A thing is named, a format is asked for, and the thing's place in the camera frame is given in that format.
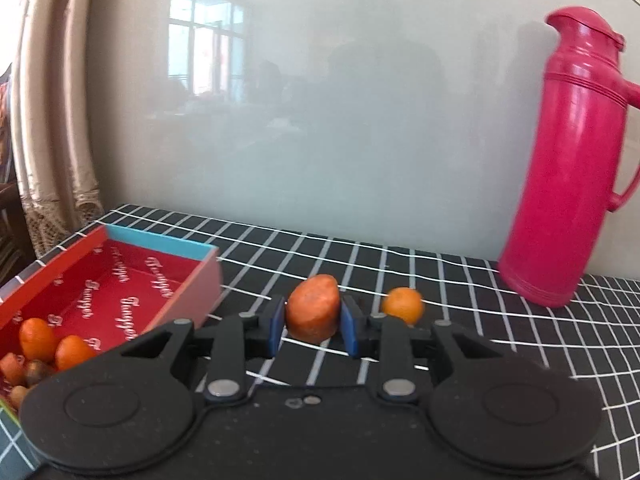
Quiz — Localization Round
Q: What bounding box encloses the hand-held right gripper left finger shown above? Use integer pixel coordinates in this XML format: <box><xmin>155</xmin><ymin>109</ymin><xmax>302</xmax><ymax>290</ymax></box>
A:
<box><xmin>120</xmin><ymin>295</ymin><xmax>287</xmax><ymax>405</ymax></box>

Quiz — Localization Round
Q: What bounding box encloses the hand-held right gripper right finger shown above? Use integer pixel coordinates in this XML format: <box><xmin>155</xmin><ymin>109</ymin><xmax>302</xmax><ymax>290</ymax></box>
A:
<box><xmin>340</xmin><ymin>296</ymin><xmax>502</xmax><ymax>402</ymax></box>

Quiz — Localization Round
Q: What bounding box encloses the large carrot chunk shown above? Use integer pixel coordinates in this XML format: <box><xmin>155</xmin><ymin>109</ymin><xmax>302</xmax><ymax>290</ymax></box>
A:
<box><xmin>285</xmin><ymin>274</ymin><xmax>342</xmax><ymax>345</ymax></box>

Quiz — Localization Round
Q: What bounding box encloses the red cardboard box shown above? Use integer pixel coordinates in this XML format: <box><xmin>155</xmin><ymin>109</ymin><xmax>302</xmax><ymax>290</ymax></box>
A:
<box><xmin>0</xmin><ymin>224</ymin><xmax>225</xmax><ymax>433</ymax></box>

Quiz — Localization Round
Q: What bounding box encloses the orange mandarin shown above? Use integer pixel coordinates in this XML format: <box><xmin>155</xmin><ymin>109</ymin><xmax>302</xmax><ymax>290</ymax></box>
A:
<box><xmin>381</xmin><ymin>287</ymin><xmax>425</xmax><ymax>326</ymax></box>
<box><xmin>19</xmin><ymin>317</ymin><xmax>58</xmax><ymax>363</ymax></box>
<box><xmin>54</xmin><ymin>335</ymin><xmax>98</xmax><ymax>372</ymax></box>

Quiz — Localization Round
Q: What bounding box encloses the dark brown date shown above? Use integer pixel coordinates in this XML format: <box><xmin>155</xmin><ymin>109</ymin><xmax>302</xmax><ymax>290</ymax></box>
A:
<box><xmin>25</xmin><ymin>359</ymin><xmax>55</xmax><ymax>388</ymax></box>

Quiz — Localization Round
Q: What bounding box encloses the small carrot piece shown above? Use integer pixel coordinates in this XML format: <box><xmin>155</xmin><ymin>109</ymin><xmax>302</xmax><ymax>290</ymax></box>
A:
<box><xmin>0</xmin><ymin>352</ymin><xmax>27</xmax><ymax>386</ymax></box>

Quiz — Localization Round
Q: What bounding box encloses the black white checked tablecloth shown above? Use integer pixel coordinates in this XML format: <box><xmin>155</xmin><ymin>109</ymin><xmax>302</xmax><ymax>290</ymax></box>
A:
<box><xmin>0</xmin><ymin>204</ymin><xmax>640</xmax><ymax>480</ymax></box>

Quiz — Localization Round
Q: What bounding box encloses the pink thermos jug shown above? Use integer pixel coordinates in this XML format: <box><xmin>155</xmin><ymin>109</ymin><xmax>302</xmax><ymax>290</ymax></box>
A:
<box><xmin>497</xmin><ymin>6</ymin><xmax>640</xmax><ymax>309</ymax></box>

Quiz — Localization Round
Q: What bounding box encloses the dark wooden furniture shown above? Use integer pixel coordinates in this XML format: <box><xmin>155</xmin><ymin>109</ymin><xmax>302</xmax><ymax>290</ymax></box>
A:
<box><xmin>0</xmin><ymin>184</ymin><xmax>30</xmax><ymax>283</ymax></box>

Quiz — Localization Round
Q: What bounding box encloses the beige curtain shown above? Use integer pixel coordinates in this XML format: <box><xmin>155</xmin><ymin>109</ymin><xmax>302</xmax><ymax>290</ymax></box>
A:
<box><xmin>10</xmin><ymin>0</ymin><xmax>107</xmax><ymax>261</ymax></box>

